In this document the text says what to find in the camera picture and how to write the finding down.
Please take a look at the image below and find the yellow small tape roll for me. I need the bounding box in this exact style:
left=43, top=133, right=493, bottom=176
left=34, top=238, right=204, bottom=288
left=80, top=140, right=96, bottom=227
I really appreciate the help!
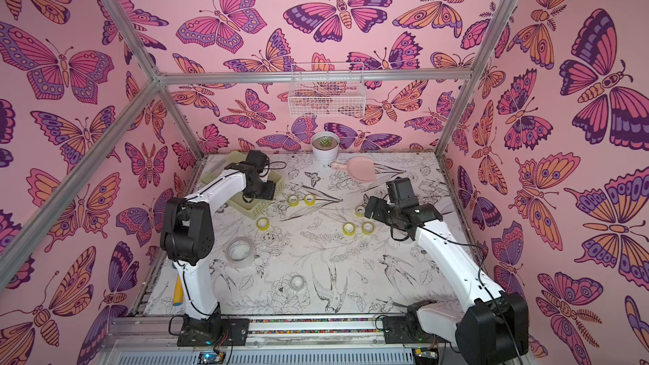
left=256, top=217, right=270, bottom=232
left=342, top=222, right=356, bottom=237
left=304, top=194, right=316, bottom=206
left=355, top=205, right=365, bottom=217
left=287, top=194, right=299, bottom=207
left=361, top=221, right=375, bottom=236

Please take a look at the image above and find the pale green storage basket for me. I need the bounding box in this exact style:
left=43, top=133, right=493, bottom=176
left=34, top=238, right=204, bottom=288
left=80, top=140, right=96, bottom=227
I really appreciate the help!
left=194, top=151, right=284, bottom=219

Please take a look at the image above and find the large transparent tape roll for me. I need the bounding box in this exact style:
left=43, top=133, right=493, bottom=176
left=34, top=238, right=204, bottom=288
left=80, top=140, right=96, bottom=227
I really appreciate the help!
left=224, top=237, right=256, bottom=269

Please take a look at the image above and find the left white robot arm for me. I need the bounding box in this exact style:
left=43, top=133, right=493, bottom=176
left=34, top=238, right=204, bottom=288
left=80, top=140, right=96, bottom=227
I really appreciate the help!
left=160, top=150, right=275, bottom=320

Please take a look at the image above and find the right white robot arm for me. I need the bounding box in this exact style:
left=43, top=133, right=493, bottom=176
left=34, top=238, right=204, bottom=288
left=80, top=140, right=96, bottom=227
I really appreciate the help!
left=364, top=177, right=529, bottom=364

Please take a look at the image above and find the small clear tape roll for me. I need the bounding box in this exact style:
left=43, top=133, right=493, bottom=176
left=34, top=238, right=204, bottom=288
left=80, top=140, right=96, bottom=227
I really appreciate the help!
left=290, top=275, right=306, bottom=292

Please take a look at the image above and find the pink plastic scoop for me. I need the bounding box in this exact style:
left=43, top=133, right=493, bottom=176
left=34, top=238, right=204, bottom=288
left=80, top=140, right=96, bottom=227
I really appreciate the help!
left=331, top=156, right=376, bottom=183

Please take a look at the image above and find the white potted succulent plant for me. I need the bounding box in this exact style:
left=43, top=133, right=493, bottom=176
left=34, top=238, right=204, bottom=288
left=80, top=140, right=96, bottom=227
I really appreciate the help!
left=311, top=131, right=340, bottom=166

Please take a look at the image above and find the white wire wall basket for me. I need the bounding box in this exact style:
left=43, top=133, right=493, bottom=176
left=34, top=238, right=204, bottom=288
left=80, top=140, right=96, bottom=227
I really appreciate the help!
left=287, top=61, right=367, bottom=118

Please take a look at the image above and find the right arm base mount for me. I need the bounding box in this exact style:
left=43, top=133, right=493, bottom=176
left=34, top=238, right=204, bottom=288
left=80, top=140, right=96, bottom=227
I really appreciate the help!
left=376, top=316, right=435, bottom=345

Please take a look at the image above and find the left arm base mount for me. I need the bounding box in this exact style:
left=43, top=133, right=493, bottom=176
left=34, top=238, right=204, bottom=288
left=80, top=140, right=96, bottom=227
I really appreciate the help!
left=177, top=315, right=250, bottom=347

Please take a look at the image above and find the aluminium front rail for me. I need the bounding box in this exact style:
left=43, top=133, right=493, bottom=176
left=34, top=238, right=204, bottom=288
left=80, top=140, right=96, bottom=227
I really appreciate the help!
left=93, top=314, right=464, bottom=364

